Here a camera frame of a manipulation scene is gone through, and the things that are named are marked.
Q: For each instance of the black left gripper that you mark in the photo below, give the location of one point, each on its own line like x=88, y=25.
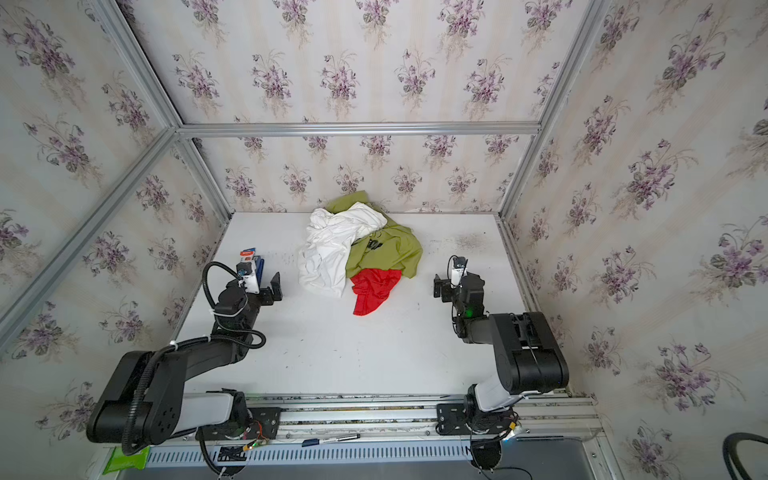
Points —
x=267, y=294

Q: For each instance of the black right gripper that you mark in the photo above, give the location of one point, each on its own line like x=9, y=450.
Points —
x=447, y=291

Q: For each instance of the red cloth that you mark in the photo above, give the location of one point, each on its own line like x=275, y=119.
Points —
x=372, y=288

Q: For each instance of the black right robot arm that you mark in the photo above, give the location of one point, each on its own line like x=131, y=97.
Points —
x=527, y=358

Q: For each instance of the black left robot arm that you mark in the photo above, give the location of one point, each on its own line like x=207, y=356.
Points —
x=145, y=402

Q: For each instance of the white cloth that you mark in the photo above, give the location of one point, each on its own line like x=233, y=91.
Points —
x=323, y=257

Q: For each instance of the olive green cloth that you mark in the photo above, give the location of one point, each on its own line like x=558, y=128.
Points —
x=393, y=247

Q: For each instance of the blue silver pen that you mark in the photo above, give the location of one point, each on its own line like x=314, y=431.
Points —
x=318, y=441

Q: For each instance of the green wet wipes pack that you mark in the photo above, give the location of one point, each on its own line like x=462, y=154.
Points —
x=118, y=461

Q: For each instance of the black chair edge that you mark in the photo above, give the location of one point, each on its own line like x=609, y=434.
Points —
x=745, y=456

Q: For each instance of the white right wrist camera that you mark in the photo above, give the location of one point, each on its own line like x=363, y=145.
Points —
x=456, y=269

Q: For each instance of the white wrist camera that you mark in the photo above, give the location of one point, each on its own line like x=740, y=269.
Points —
x=456, y=269
x=250, y=265

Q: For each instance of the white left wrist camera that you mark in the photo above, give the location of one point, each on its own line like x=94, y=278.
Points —
x=250, y=265

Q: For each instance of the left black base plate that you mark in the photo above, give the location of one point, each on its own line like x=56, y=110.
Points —
x=257, y=424

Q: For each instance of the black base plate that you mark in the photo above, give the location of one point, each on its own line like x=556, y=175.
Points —
x=456, y=419
x=257, y=424

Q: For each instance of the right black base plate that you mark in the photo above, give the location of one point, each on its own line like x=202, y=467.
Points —
x=456, y=419

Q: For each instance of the aluminium rail frame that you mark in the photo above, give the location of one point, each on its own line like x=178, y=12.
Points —
x=413, y=417

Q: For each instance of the white slotted cable duct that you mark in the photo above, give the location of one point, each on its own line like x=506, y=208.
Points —
x=353, y=452

